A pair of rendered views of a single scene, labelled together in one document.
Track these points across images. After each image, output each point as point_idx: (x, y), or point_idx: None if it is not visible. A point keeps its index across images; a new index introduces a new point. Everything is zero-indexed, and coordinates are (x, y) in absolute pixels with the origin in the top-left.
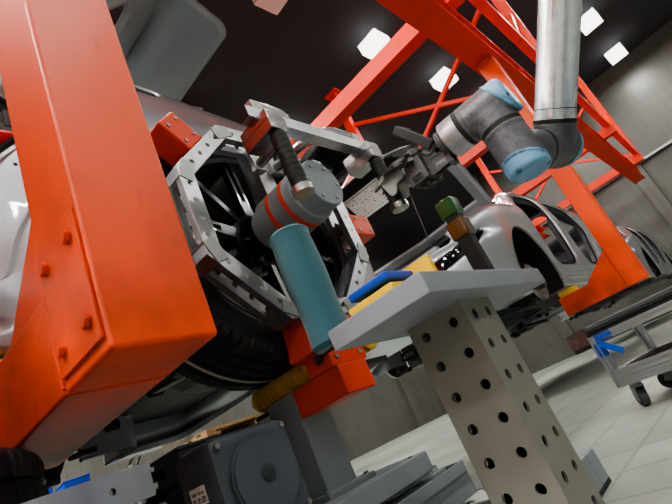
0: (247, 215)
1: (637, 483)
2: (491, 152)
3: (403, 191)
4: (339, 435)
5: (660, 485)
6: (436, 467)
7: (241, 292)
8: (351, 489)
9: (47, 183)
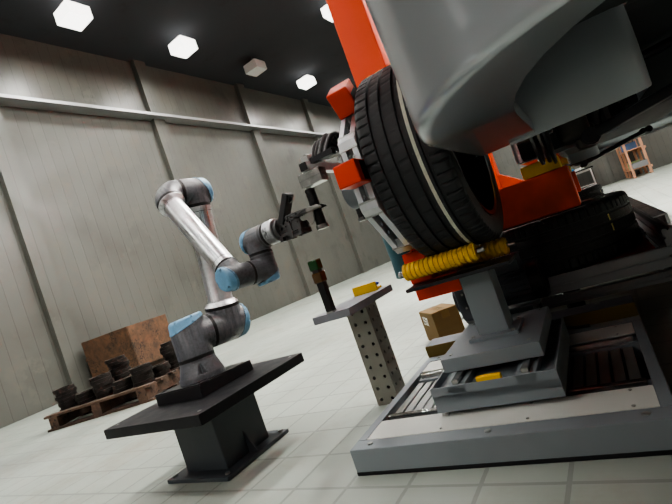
0: None
1: (348, 465)
2: (274, 258)
3: (311, 218)
4: (469, 307)
5: (342, 457)
6: (452, 382)
7: None
8: (472, 334)
9: None
